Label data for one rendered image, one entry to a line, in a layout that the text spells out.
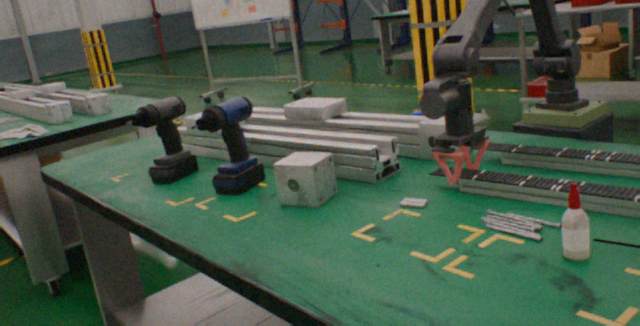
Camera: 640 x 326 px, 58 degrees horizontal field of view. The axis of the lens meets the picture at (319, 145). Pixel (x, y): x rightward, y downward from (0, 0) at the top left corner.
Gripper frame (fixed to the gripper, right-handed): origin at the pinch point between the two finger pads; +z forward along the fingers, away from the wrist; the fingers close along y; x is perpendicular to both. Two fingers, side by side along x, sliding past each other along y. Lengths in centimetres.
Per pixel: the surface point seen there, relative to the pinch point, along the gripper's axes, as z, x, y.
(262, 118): -5, -79, -13
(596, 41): 44, -145, -497
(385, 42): 37, -423, -522
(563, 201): 2.1, 21.5, 1.7
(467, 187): 2.0, 1.9, 1.9
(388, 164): 0.2, -20.2, -0.6
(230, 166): -4, -50, 23
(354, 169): 0.2, -25.7, 5.2
